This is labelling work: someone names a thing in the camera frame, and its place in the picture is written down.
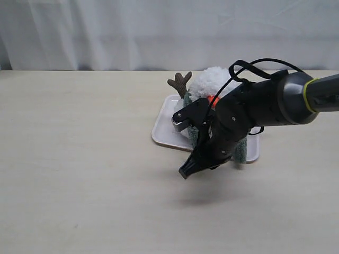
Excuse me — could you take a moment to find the black camera cable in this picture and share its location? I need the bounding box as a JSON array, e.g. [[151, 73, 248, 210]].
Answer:
[[202, 58, 305, 137]]

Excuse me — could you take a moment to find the white rectangular tray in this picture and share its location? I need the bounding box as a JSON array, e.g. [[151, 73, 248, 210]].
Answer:
[[151, 94, 260, 164]]

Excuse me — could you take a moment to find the white backdrop curtain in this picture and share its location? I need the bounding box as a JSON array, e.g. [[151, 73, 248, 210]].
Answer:
[[1, 1, 338, 71]]

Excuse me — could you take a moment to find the white plush snowman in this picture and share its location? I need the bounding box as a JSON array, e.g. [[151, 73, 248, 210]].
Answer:
[[167, 67, 230, 112]]

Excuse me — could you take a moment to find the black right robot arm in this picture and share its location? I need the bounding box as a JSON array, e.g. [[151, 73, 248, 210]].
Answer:
[[172, 70, 338, 178]]

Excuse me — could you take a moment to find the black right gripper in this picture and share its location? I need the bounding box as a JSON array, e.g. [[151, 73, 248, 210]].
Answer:
[[179, 72, 317, 179]]

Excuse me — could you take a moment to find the green knitted scarf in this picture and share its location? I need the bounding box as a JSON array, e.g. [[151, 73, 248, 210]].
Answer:
[[181, 92, 247, 164]]

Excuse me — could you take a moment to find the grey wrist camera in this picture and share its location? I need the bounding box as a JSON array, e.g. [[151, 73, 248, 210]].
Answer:
[[172, 98, 209, 132]]

